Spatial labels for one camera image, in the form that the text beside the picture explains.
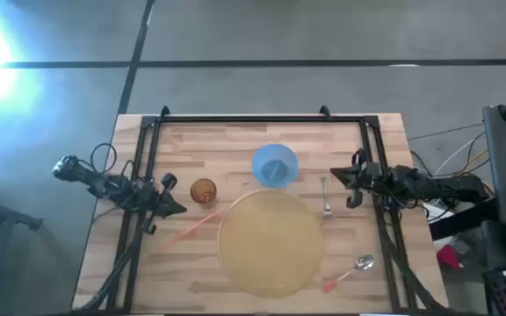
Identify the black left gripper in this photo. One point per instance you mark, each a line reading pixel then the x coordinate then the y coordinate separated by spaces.
pixel 157 205

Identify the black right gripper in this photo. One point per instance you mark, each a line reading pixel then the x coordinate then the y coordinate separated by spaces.
pixel 367 175

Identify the silver metal fork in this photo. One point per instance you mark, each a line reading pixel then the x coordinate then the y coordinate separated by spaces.
pixel 326 197

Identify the pink chopstick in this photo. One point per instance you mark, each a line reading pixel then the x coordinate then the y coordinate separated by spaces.
pixel 196 227

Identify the amber ribbed glass cup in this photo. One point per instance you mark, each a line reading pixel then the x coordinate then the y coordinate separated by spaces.
pixel 203 191

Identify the translucent blue plastic bowl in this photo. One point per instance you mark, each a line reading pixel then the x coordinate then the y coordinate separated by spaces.
pixel 275 167

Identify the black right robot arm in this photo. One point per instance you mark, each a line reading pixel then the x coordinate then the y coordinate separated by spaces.
pixel 433 184

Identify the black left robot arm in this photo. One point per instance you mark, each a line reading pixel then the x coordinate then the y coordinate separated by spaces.
pixel 108 184

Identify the white power strip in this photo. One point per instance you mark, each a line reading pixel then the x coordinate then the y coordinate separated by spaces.
pixel 435 210

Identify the round woven straw placemat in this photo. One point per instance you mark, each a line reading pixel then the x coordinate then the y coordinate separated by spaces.
pixel 270 246

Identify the black slanted bar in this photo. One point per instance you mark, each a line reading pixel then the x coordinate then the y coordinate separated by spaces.
pixel 459 219

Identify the red floor item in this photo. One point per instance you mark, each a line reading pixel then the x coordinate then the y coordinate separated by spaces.
pixel 448 256

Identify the black floor stand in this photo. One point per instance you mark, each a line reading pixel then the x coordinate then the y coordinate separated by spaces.
pixel 7 215

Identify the black frame bracket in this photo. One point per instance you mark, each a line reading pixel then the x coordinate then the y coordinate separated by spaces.
pixel 164 111
pixel 324 111

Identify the black aluminium table frame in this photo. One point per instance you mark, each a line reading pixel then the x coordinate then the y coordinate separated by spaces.
pixel 257 119

